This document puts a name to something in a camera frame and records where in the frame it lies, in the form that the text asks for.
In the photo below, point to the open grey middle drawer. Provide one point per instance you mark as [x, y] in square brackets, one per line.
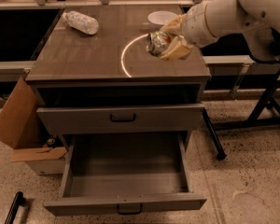
[125, 174]

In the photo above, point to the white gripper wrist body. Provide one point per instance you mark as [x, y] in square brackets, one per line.
[194, 24]

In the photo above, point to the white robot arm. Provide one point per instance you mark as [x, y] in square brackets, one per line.
[257, 20]

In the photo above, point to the brown cardboard box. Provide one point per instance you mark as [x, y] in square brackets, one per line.
[22, 130]

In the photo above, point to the black bar on floor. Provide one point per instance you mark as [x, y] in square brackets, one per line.
[18, 201]

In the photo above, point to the closed grey upper drawer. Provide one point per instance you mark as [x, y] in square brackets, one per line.
[127, 119]

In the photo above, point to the grey drawer cabinet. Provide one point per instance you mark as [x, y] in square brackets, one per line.
[113, 68]

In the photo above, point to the clear plastic water bottle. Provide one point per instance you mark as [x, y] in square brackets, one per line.
[81, 22]

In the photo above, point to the crushed 7up can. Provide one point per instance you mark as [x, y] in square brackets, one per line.
[157, 43]

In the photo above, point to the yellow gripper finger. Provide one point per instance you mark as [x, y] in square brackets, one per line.
[174, 26]
[179, 48]

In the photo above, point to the white ceramic bowl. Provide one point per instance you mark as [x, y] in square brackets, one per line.
[158, 18]

